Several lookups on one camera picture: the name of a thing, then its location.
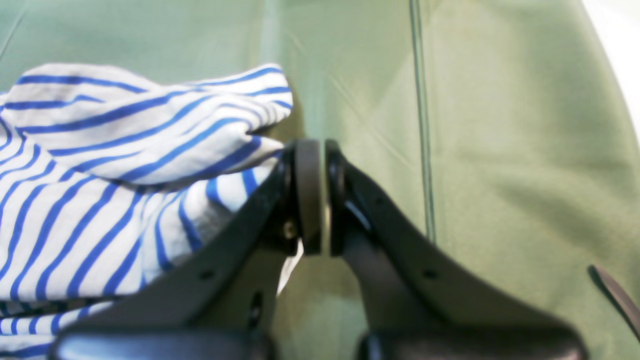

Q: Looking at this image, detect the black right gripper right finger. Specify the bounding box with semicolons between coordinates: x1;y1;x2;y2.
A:
325;140;588;360

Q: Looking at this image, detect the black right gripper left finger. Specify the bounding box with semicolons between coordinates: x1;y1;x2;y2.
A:
47;139;323;360

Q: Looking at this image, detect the blue white striped t-shirt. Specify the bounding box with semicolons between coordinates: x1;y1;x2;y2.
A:
0;63;294;360

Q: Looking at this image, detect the green table cloth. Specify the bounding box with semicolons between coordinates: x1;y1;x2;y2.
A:
1;0;640;360

